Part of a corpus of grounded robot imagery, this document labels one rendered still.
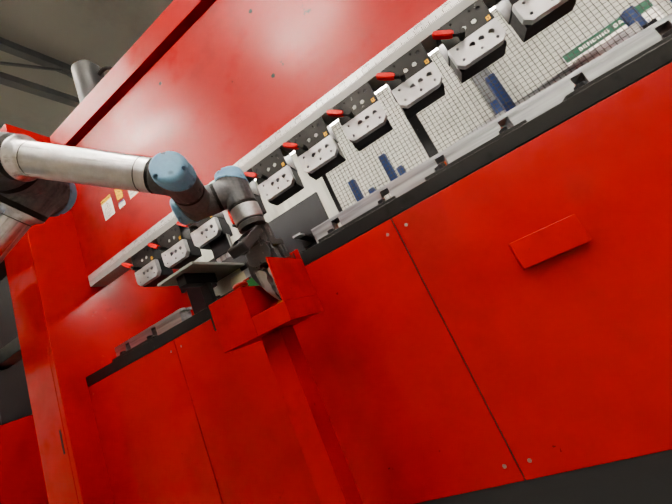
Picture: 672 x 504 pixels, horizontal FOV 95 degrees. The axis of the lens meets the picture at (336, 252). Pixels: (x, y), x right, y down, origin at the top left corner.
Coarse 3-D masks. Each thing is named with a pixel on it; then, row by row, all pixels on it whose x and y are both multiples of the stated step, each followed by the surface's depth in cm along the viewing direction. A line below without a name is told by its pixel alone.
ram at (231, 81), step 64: (256, 0) 128; (320, 0) 116; (384, 0) 106; (192, 64) 141; (256, 64) 127; (320, 64) 115; (384, 64) 105; (128, 128) 157; (192, 128) 139; (256, 128) 125; (128, 256) 152
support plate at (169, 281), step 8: (192, 264) 103; (200, 264) 106; (208, 264) 109; (216, 264) 112; (224, 264) 116; (232, 264) 120; (240, 264) 124; (176, 272) 105; (184, 272) 106; (192, 272) 109; (200, 272) 113; (208, 272) 116; (216, 272) 120; (224, 272) 124; (168, 280) 107; (176, 280) 110
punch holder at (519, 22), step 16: (496, 0) 97; (512, 0) 90; (528, 0) 88; (544, 0) 87; (560, 0) 85; (576, 0) 88; (512, 16) 94; (528, 16) 88; (544, 16) 88; (560, 16) 91; (528, 32) 92
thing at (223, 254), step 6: (228, 234) 133; (216, 240) 134; (222, 240) 133; (228, 240) 131; (210, 246) 135; (216, 246) 134; (222, 246) 132; (228, 246) 131; (216, 252) 134; (222, 252) 132; (216, 258) 134; (222, 258) 133
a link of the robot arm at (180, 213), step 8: (208, 184) 77; (208, 192) 75; (200, 200) 71; (208, 200) 74; (216, 200) 76; (176, 208) 73; (184, 208) 71; (192, 208) 72; (200, 208) 73; (208, 208) 76; (216, 208) 77; (176, 216) 74; (184, 216) 74; (192, 216) 75; (200, 216) 76; (208, 216) 78; (184, 224) 76
